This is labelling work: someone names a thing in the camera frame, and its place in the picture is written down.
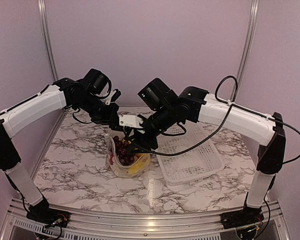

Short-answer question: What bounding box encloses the right aluminium frame post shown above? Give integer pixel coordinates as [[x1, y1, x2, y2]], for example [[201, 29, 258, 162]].
[[234, 0, 260, 81]]

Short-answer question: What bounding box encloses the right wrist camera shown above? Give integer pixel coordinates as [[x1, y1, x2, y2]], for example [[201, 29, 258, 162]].
[[119, 114, 144, 130]]

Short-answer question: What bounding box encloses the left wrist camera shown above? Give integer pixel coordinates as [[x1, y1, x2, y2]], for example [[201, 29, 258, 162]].
[[104, 88, 121, 105]]

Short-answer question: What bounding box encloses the yellow corn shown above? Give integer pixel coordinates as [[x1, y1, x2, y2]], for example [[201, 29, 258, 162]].
[[127, 153, 151, 176]]

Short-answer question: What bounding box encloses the aluminium frame post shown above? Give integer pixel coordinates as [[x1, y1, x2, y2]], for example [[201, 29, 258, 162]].
[[234, 0, 260, 81], [37, 0, 59, 82]]

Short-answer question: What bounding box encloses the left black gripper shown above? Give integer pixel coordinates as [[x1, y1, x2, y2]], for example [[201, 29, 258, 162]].
[[74, 92, 119, 125]]

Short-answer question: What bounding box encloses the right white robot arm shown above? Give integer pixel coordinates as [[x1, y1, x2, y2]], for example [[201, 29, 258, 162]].
[[119, 78, 288, 224]]

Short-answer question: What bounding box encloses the left aluminium frame post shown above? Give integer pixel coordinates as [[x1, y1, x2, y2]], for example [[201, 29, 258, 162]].
[[37, 0, 59, 82]]

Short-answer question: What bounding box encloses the purple grape bunch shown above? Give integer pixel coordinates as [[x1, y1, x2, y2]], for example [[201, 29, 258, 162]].
[[112, 135, 136, 166]]

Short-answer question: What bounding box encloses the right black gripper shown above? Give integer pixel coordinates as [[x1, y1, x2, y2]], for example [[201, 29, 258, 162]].
[[124, 103, 177, 155]]

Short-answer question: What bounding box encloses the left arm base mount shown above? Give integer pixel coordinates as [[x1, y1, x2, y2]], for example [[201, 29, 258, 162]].
[[26, 195, 70, 228]]

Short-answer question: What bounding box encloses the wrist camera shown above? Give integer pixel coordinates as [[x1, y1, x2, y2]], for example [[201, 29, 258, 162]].
[[119, 114, 144, 130], [104, 88, 121, 105]]

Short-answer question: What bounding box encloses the front aluminium rail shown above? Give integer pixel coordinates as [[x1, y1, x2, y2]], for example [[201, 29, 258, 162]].
[[0, 198, 291, 240]]

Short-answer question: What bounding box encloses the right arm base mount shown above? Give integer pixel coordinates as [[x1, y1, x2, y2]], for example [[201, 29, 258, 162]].
[[220, 205, 265, 229]]

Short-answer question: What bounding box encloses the clear dotted zip bag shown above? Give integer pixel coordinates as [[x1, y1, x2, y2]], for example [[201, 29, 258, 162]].
[[105, 133, 151, 179]]

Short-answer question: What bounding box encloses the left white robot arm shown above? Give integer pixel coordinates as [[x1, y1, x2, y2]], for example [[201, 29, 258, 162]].
[[0, 68, 121, 223]]

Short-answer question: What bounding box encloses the white plastic basket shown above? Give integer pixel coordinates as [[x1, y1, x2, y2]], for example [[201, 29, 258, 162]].
[[156, 121, 224, 186]]

